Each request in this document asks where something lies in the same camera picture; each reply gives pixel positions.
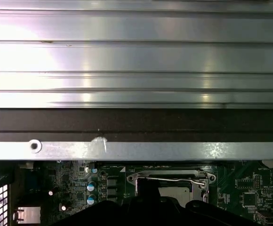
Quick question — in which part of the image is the thin wire locking lever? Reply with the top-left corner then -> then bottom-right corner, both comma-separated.
145,177 -> 209,189

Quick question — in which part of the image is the silver square CPU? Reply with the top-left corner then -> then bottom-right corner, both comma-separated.
159,186 -> 193,203

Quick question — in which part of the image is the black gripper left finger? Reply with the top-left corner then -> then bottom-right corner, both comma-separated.
62,178 -> 151,226

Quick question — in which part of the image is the silver ethernet port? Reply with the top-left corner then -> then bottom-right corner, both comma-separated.
13,206 -> 41,225

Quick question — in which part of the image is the internal USB port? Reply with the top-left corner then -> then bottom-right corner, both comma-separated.
256,210 -> 273,225

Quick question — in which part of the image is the green motherboard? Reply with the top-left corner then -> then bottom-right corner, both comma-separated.
14,160 -> 273,226

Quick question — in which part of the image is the black open PC case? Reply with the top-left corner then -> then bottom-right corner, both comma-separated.
0,107 -> 273,226

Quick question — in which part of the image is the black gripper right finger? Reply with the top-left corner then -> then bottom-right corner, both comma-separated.
150,180 -> 254,226

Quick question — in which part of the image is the metal CPU socket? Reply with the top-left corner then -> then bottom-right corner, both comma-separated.
126,168 -> 217,205

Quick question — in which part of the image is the metal socket cover frame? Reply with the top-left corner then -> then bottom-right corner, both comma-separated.
147,173 -> 209,203

